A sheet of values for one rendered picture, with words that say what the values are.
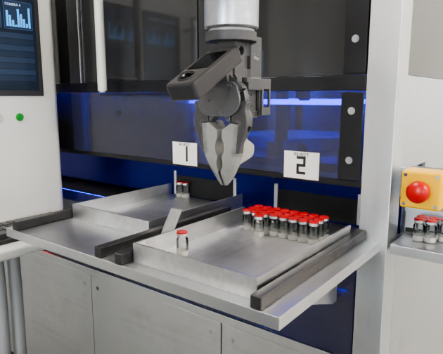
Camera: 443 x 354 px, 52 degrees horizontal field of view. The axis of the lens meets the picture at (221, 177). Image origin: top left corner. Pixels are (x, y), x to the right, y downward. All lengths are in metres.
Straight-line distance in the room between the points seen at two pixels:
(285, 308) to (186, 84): 0.33
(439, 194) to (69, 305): 1.31
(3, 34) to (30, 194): 0.46
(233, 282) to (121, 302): 0.88
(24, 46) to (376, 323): 1.17
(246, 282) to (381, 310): 0.42
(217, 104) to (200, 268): 0.26
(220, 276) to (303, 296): 0.13
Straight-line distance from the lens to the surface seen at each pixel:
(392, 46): 0.94
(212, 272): 0.71
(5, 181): 1.46
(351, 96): 0.96
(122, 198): 1.24
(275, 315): 0.65
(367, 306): 1.04
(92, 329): 1.72
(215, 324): 1.29
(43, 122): 1.50
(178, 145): 1.22
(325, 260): 0.81
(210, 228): 0.98
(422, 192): 0.90
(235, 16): 0.63
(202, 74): 0.58
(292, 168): 1.03
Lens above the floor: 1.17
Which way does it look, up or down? 10 degrees down
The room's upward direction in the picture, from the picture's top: straight up
